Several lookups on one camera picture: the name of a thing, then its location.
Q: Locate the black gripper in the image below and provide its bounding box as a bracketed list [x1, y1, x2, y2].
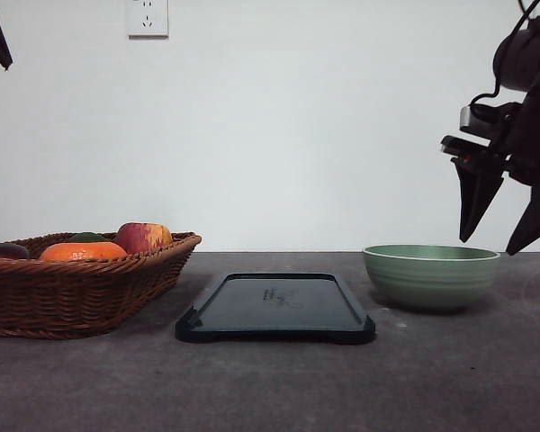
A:
[441, 32, 540, 257]

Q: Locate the green ceramic bowl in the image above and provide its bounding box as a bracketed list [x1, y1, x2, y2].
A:
[363, 244, 500, 310]

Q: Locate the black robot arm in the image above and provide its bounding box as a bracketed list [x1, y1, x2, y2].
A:
[441, 14, 540, 255]

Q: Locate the brown wicker basket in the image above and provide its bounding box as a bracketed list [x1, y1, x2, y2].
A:
[0, 231, 202, 339]

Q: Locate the dark purple fruit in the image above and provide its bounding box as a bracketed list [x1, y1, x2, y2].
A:
[0, 243, 29, 259]

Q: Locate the green fruit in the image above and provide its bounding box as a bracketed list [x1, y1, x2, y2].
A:
[67, 232, 109, 242]

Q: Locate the orange tangerine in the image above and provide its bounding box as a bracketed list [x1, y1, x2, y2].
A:
[40, 242, 128, 260]

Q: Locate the red yellow apple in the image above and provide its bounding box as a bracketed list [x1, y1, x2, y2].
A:
[115, 221, 172, 253]

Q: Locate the dark blue rectangular tray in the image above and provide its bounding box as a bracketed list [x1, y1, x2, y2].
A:
[176, 274, 376, 344]

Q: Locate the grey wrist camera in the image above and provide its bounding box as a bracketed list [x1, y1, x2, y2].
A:
[460, 105, 472, 128]

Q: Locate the white wall socket left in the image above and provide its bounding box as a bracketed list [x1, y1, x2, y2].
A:
[126, 0, 170, 42]

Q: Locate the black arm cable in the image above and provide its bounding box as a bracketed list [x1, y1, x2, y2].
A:
[470, 0, 540, 105]

